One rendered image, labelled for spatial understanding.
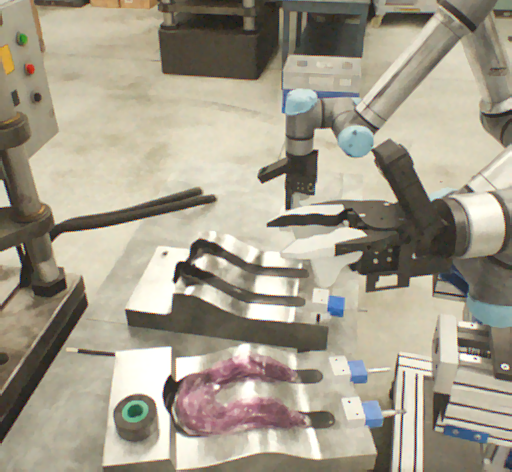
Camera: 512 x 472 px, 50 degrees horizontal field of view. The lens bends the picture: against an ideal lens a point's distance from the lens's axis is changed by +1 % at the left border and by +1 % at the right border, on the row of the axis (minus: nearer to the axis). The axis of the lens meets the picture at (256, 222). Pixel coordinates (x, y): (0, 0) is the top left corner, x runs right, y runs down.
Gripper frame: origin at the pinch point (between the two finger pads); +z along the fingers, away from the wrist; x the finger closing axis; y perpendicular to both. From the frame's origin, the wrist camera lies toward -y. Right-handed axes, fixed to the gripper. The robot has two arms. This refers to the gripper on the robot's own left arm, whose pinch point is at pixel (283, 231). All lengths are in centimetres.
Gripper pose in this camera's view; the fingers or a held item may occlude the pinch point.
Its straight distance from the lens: 60.1
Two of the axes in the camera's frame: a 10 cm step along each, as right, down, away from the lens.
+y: 0.3, 8.9, 4.6
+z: -9.8, 1.1, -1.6
